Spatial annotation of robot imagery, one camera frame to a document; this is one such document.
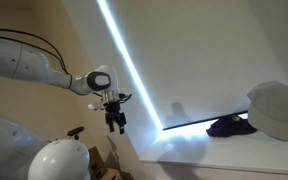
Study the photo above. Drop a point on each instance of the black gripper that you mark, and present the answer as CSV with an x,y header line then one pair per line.
x,y
114,116

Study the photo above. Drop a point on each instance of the black cap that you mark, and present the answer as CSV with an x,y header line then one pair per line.
x,y
227,128

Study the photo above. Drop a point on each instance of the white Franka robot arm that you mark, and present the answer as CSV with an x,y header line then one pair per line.
x,y
17,63

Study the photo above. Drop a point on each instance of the grey baseball cap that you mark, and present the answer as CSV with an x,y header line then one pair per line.
x,y
277,110

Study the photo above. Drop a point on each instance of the small cardboard box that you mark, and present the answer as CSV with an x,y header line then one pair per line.
x,y
109,173

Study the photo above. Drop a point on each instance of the white LED light strip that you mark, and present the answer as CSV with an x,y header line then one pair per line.
x,y
124,50

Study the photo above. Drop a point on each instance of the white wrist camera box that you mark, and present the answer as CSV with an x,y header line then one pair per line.
x,y
96,106

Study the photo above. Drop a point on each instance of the black camera on stand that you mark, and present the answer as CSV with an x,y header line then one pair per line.
x,y
75,131

